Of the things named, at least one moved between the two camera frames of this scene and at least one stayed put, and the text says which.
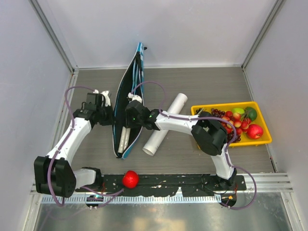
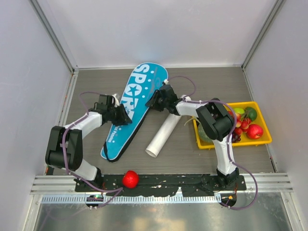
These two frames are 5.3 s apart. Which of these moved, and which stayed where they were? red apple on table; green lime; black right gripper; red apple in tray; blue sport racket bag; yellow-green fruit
Moved: black right gripper; blue sport racket bag
Stayed: yellow-green fruit; green lime; red apple in tray; red apple on table
